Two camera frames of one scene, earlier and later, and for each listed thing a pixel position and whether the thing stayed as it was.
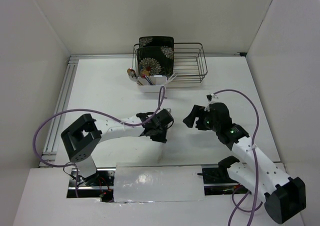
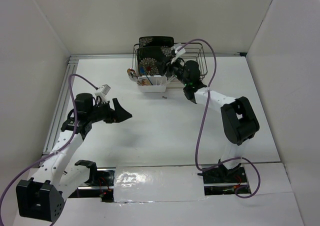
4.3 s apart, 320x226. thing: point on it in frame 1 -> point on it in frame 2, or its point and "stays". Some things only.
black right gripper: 199,111 -> 170,66
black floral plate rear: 156,41 stays
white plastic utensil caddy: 151,84 stays
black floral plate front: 158,60 stays
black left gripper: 162,138 -> 120,114
